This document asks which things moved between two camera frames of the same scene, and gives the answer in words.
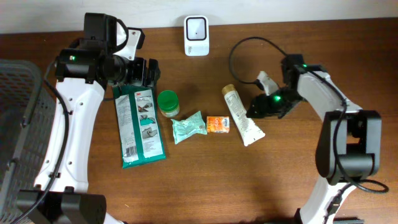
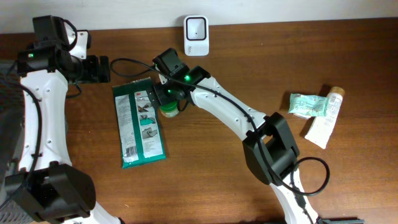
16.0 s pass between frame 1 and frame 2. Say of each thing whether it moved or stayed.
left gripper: moved
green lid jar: stayed
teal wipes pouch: moved
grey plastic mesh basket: stayed
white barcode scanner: stayed
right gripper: moved
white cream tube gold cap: moved
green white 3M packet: stayed
